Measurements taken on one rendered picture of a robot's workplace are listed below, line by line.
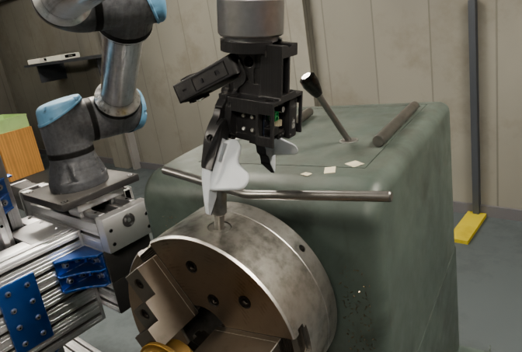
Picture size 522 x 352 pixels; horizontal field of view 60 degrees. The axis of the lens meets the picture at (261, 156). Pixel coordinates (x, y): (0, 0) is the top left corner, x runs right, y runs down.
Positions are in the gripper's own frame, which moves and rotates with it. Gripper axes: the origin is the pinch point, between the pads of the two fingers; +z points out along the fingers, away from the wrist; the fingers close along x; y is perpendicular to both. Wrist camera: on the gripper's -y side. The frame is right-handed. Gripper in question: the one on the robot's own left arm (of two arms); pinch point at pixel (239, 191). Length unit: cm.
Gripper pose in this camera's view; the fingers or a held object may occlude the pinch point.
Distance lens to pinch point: 60.6
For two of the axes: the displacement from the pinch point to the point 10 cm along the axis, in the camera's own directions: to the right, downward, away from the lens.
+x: 5.3, -3.1, 7.9
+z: 0.0, 9.3, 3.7
